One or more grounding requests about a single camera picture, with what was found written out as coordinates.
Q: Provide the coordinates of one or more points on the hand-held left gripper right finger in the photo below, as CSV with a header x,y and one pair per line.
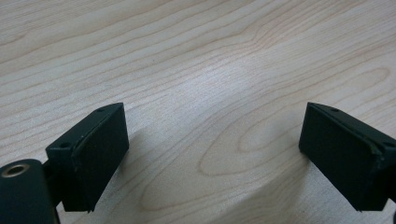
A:
x,y
342,155

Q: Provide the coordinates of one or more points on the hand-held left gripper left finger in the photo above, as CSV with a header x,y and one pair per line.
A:
x,y
93,155

